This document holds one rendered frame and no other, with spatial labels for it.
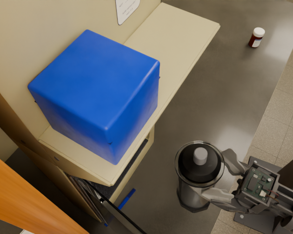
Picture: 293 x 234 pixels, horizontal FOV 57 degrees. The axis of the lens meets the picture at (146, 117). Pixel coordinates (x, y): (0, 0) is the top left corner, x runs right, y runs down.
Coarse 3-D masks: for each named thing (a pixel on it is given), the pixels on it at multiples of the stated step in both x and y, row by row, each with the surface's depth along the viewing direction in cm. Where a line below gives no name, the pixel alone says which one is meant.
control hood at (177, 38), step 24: (144, 24) 45; (168, 24) 45; (192, 24) 45; (216, 24) 45; (144, 48) 42; (168, 48) 42; (192, 48) 42; (168, 72) 39; (168, 96) 37; (48, 144) 34; (72, 144) 33; (72, 168) 36; (96, 168) 32; (120, 168) 32
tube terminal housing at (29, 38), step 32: (0, 0) 21; (32, 0) 24; (64, 0) 27; (96, 0) 32; (160, 0) 48; (0, 32) 23; (32, 32) 26; (64, 32) 30; (96, 32) 35; (128, 32) 43; (0, 64) 24; (32, 64) 28; (0, 96) 26; (32, 96) 30; (32, 128) 32; (32, 160) 53; (64, 192) 70
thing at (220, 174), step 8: (184, 144) 62; (208, 144) 61; (176, 160) 60; (224, 160) 59; (176, 168) 59; (224, 168) 58; (184, 176) 58; (216, 176) 57; (184, 184) 62; (192, 184) 56; (200, 184) 56; (208, 184) 56; (184, 192) 66; (192, 192) 63; (184, 200) 71; (192, 200) 67; (200, 200) 67
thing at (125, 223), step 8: (80, 184) 43; (88, 192) 43; (96, 192) 42; (96, 200) 43; (104, 200) 42; (104, 208) 44; (112, 208) 41; (104, 216) 59; (112, 216) 44; (120, 216) 40; (112, 224) 60; (120, 224) 44; (128, 224) 40; (120, 232) 59; (128, 232) 44; (136, 232) 39
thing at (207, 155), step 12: (192, 144) 61; (204, 144) 60; (180, 156) 59; (192, 156) 58; (204, 156) 55; (216, 156) 58; (180, 168) 58; (192, 168) 57; (204, 168) 57; (216, 168) 57; (192, 180) 57; (204, 180) 56
